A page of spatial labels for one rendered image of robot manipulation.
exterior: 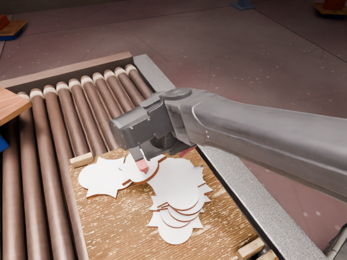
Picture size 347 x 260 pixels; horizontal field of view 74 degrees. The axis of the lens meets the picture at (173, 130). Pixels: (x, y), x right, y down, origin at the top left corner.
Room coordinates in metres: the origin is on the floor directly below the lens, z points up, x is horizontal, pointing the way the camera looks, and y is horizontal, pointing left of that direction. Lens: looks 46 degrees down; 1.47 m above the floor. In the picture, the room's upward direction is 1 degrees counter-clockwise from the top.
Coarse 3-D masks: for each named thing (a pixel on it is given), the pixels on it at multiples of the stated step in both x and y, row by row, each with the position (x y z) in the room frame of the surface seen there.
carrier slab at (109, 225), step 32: (96, 160) 0.40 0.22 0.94; (192, 160) 0.39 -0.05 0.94; (128, 192) 0.30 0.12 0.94; (224, 192) 0.29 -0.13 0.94; (96, 224) 0.21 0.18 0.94; (128, 224) 0.21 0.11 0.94; (224, 224) 0.21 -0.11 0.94; (96, 256) 0.15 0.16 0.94; (128, 256) 0.15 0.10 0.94; (160, 256) 0.15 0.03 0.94; (192, 256) 0.15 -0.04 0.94; (224, 256) 0.15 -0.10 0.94
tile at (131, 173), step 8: (128, 160) 0.38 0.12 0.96; (152, 160) 0.35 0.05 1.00; (160, 160) 0.34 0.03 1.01; (120, 168) 0.35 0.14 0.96; (128, 168) 0.34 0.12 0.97; (136, 168) 0.33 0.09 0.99; (152, 168) 0.32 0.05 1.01; (128, 176) 0.31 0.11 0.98; (136, 176) 0.31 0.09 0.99; (144, 176) 0.30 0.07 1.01; (152, 176) 0.30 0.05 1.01
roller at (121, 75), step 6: (114, 72) 0.92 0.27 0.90; (120, 72) 0.88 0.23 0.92; (120, 78) 0.85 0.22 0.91; (126, 78) 0.84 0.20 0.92; (126, 84) 0.80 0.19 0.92; (132, 84) 0.80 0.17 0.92; (126, 90) 0.77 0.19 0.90; (132, 90) 0.75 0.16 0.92; (132, 96) 0.72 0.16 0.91; (138, 96) 0.71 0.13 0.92; (138, 102) 0.68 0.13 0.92; (252, 258) 0.15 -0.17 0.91
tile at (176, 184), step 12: (168, 168) 0.33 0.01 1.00; (180, 168) 0.33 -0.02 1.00; (156, 180) 0.29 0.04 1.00; (168, 180) 0.29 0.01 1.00; (180, 180) 0.29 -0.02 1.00; (192, 180) 0.29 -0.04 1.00; (156, 192) 0.26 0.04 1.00; (168, 192) 0.26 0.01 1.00; (180, 192) 0.26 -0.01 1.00; (192, 192) 0.26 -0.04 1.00; (168, 204) 0.24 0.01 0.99; (180, 204) 0.23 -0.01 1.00; (192, 204) 0.23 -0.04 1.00
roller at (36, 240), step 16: (32, 128) 0.56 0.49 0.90; (32, 144) 0.48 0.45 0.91; (32, 160) 0.41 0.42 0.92; (32, 176) 0.36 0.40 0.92; (32, 192) 0.31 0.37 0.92; (32, 208) 0.26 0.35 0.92; (32, 224) 0.22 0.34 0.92; (32, 240) 0.19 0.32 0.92; (32, 256) 0.15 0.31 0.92; (48, 256) 0.16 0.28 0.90
